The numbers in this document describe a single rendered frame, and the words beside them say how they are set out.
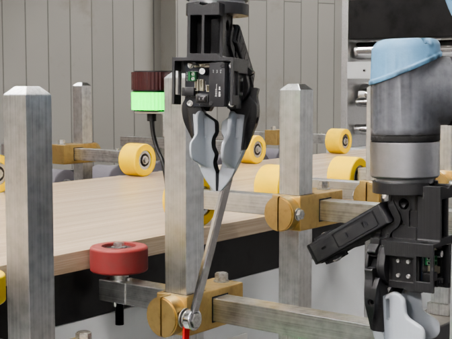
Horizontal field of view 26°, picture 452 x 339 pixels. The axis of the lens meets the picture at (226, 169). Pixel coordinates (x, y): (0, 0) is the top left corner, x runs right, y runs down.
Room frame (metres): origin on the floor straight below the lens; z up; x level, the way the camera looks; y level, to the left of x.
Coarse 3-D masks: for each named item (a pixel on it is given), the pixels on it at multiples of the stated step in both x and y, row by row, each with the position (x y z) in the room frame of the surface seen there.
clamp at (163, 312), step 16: (208, 288) 1.23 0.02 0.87; (224, 288) 1.23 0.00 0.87; (240, 288) 1.26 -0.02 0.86; (160, 304) 1.17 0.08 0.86; (176, 304) 1.17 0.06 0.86; (208, 304) 1.21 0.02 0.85; (160, 320) 1.17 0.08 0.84; (176, 320) 1.16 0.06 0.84; (208, 320) 1.21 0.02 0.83; (160, 336) 1.18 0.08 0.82
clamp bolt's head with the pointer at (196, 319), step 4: (184, 308) 1.17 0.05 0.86; (180, 312) 1.16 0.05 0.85; (184, 312) 1.16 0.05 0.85; (196, 312) 1.16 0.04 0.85; (180, 316) 1.16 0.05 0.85; (192, 316) 1.15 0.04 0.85; (196, 316) 1.16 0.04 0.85; (180, 320) 1.16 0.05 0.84; (192, 320) 1.15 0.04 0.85; (196, 320) 1.16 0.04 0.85; (200, 320) 1.16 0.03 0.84; (180, 324) 1.16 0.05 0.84; (192, 324) 1.15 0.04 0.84; (196, 324) 1.16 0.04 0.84; (184, 328) 1.16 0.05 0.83; (184, 332) 1.16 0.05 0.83; (188, 332) 1.17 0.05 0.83; (184, 336) 1.16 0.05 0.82; (188, 336) 1.17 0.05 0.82
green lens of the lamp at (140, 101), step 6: (132, 96) 1.23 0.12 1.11; (138, 96) 1.21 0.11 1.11; (144, 96) 1.21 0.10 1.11; (150, 96) 1.21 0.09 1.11; (156, 96) 1.21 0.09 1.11; (162, 96) 1.21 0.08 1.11; (132, 102) 1.23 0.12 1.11; (138, 102) 1.21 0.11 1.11; (144, 102) 1.21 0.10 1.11; (150, 102) 1.21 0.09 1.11; (156, 102) 1.21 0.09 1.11; (162, 102) 1.21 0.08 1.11; (132, 108) 1.23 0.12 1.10; (138, 108) 1.21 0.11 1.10; (144, 108) 1.21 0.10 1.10; (150, 108) 1.21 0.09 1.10; (156, 108) 1.21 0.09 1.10; (162, 108) 1.21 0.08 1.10
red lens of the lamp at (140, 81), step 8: (136, 72) 1.22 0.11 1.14; (144, 72) 1.21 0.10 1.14; (152, 72) 1.21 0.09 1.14; (160, 72) 1.21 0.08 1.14; (168, 72) 1.21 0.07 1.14; (136, 80) 1.22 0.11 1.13; (144, 80) 1.21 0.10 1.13; (152, 80) 1.21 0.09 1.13; (160, 80) 1.21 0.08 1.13; (136, 88) 1.22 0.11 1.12; (144, 88) 1.21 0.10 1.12; (152, 88) 1.21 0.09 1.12; (160, 88) 1.21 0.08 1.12
